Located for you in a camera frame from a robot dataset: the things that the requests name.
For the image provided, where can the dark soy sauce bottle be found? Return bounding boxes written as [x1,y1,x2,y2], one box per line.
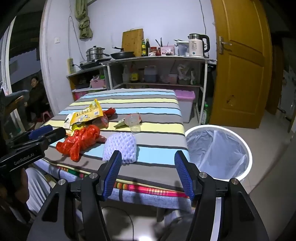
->
[130,65,139,83]

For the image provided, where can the pink utensil holder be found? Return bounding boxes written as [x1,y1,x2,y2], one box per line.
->
[160,46,175,56]

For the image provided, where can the clear plastic cup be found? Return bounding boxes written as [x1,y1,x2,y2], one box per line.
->
[124,113,142,126]
[129,123,142,135]

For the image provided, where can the white round waste bin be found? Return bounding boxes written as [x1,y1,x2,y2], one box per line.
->
[184,125,253,182]

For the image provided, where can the white plastic bags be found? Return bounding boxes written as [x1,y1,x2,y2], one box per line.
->
[177,64,192,80]

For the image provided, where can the white trash bin with liner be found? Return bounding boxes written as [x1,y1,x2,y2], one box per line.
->
[186,130,248,180]

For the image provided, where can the water filter pitcher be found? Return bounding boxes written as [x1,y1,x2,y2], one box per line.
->
[176,40,190,56]

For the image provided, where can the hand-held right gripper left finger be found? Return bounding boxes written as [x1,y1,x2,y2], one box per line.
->
[26,150,122,241]

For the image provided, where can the white power cable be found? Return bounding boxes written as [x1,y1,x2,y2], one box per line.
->
[68,16,84,61]

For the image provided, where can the yellow wooden door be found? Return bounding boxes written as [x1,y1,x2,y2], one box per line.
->
[209,0,273,129]

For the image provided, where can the red plastic bag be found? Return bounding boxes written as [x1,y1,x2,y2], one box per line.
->
[56,125,107,162]

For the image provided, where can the pink green packages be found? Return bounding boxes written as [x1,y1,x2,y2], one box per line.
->
[72,90,93,101]

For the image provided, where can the white electric kettle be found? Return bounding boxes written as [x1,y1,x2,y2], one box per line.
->
[187,33,210,58]

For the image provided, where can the white metal shelf unit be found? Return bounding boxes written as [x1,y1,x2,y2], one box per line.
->
[100,56,212,126]

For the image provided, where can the small yellow wrapper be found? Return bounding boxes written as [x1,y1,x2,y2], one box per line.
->
[70,123,90,136]

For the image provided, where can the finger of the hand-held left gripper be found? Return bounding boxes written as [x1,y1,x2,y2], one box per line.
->
[32,127,67,151]
[10,125,54,146]

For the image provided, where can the striped tablecloth table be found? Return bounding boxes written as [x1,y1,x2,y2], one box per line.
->
[35,89,190,193]

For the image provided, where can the thin wall cable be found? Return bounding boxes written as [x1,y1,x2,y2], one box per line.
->
[199,0,207,35]

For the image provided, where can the dark liquid jug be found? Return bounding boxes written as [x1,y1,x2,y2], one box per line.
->
[144,65,158,82]

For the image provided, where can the low side shelf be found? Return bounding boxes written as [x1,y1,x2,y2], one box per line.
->
[66,66,109,101]

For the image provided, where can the green soda bottle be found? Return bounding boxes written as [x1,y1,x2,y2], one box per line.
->
[201,104,210,126]

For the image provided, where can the black frying pan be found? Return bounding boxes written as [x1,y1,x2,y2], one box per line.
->
[110,47,136,59]

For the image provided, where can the colourful striped mat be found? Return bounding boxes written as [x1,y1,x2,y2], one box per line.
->
[58,166,190,198]

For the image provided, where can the yellow snack packet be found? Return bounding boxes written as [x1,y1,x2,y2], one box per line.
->
[73,99,104,123]

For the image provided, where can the wooden cutting board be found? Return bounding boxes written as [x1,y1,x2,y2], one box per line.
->
[122,28,144,57]

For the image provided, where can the black induction cooker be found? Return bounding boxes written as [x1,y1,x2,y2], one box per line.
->
[79,59,104,69]

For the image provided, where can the metal door handle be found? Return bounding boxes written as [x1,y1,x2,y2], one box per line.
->
[217,36,232,55]

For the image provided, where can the black floor cable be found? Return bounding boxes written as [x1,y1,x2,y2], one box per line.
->
[102,206,135,241]

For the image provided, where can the pink plastic stool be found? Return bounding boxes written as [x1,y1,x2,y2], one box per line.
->
[36,111,52,123]

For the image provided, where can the white foam fruit net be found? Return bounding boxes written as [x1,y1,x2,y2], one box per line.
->
[102,133,137,164]

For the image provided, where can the blue grey quilt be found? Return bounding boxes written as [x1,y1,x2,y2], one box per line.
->
[35,160,192,214]

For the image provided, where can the red snack packet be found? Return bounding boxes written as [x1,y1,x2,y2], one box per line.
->
[91,115,109,128]

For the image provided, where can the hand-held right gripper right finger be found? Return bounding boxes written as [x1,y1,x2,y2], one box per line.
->
[174,150,270,241]

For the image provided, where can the person's leg light pants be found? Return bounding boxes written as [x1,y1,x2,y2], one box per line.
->
[25,167,60,217]

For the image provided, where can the green hanging cloth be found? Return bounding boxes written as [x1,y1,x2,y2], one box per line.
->
[74,0,93,39]

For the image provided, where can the pink plastic basket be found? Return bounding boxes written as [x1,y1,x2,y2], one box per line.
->
[90,77,107,88]

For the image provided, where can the white crumpled wrapper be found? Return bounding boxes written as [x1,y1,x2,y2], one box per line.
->
[63,113,78,130]

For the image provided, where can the steel steamer pot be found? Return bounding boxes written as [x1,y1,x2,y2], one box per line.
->
[86,46,110,62]

